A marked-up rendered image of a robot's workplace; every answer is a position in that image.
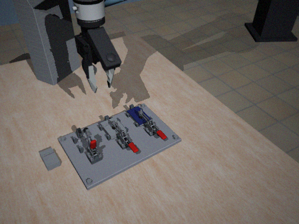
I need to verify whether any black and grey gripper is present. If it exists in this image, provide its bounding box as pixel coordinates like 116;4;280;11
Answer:
74;17;115;93

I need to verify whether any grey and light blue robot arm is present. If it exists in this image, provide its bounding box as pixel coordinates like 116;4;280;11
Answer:
72;0;126;70

